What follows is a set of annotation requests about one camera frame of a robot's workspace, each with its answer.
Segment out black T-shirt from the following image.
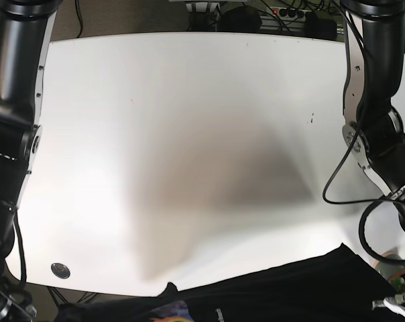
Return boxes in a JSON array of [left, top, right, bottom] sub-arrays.
[[56, 245, 401, 322]]

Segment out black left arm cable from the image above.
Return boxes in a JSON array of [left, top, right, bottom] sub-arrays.
[[322, 9, 405, 266]]

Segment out left silver table grommet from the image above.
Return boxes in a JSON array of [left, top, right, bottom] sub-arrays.
[[51, 263, 70, 279]]

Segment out black folding table legs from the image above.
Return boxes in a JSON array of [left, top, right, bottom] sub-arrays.
[[47, 286, 101, 308]]

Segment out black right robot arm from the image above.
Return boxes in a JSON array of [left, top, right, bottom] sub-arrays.
[[0, 1, 60, 321]]

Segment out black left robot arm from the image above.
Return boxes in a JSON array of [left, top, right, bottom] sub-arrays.
[[339, 1, 405, 267]]

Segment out grey plant pot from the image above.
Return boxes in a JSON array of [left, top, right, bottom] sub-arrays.
[[372, 248, 405, 280]]

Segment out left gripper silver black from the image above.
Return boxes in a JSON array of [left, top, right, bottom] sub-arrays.
[[372, 294, 405, 318]]

